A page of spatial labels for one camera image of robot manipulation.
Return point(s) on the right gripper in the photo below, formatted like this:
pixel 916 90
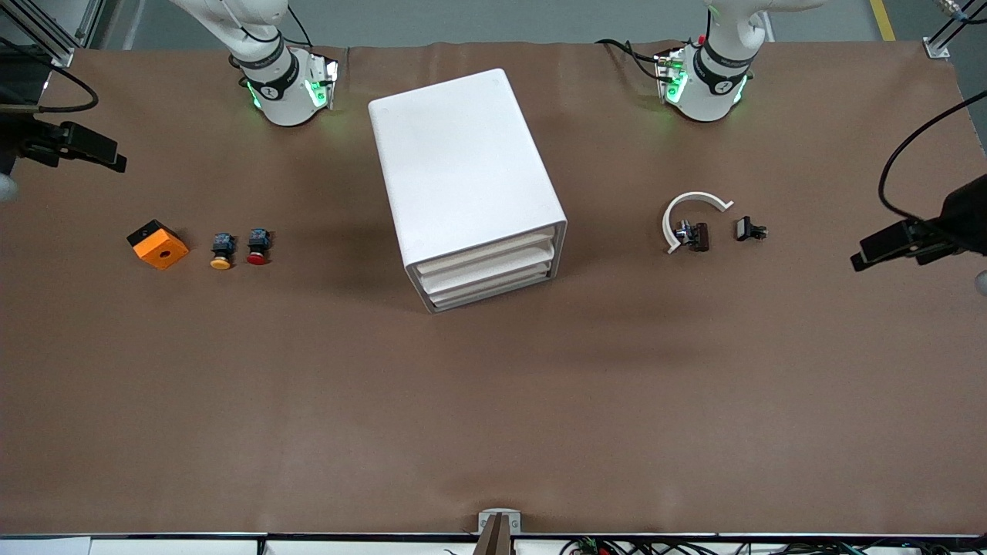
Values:
pixel 17 137

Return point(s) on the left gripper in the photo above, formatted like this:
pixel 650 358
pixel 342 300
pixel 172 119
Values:
pixel 967 213

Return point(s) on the red push button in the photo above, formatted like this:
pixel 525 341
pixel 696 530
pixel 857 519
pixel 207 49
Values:
pixel 258 250

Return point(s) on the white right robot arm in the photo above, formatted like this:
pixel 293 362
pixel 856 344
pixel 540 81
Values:
pixel 281 100

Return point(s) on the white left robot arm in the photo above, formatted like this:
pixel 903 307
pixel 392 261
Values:
pixel 717 96

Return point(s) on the yellow push button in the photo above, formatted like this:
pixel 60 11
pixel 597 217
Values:
pixel 222 253

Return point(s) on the black square push button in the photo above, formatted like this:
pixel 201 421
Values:
pixel 746 228

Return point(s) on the orange box with hole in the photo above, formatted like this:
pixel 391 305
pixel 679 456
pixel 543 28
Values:
pixel 158 247

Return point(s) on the brown cylinder capacitor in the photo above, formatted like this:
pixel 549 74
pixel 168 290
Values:
pixel 701 237

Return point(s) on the chrome metal fitting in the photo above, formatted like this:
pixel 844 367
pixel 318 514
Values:
pixel 683 233

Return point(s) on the white curved plastic clamp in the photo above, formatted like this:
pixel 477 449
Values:
pixel 672 212

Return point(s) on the brown table mat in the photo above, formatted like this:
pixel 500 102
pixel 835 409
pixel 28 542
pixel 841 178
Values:
pixel 308 424

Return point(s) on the aluminium frame post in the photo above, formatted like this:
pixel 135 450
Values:
pixel 937 48
pixel 60 55

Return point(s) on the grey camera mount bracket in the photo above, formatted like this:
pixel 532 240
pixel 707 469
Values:
pixel 497 539

